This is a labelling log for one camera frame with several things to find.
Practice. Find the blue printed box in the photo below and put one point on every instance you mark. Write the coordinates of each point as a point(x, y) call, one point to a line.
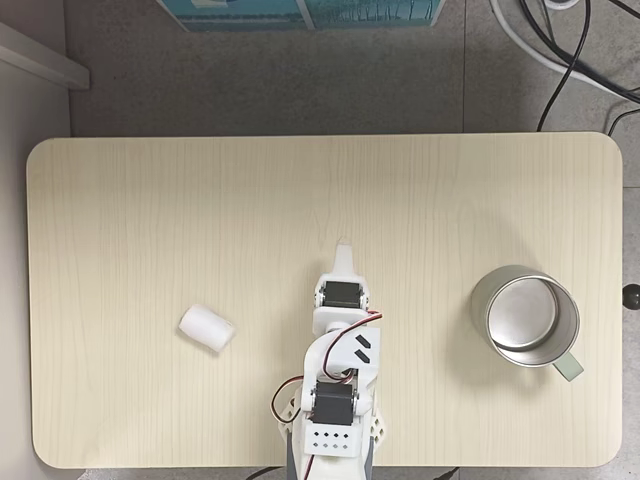
point(300, 12)

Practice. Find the black table knob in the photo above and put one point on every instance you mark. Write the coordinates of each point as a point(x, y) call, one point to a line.
point(633, 296)

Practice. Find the white round plug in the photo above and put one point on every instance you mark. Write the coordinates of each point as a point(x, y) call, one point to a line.
point(561, 2)

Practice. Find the white shelf board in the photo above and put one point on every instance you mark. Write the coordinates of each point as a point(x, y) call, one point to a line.
point(45, 60)

